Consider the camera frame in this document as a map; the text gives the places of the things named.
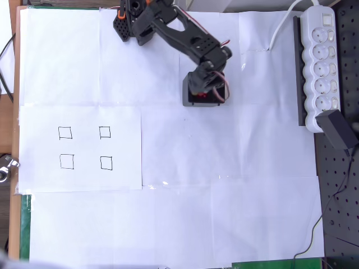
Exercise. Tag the white paper table cover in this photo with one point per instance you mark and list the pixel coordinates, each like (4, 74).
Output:
(196, 168)

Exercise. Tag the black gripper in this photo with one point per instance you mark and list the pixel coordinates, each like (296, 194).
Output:
(202, 94)

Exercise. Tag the black open box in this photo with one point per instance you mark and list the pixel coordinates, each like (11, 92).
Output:
(188, 98)

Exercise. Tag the white power strip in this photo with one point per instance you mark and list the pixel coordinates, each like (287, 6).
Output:
(321, 70)

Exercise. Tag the black pegboard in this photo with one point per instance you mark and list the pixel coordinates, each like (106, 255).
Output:
(346, 201)

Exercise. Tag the metal clamp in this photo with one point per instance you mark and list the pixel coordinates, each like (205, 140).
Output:
(4, 171)

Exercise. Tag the green cutting mat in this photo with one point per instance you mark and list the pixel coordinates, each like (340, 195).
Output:
(25, 224)

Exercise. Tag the paper sheet with drawn squares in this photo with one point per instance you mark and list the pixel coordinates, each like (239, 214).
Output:
(84, 179)

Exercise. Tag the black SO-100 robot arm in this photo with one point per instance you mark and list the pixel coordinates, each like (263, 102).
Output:
(179, 36)

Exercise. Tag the black power adapter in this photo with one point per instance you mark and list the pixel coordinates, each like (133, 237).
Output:
(336, 129)

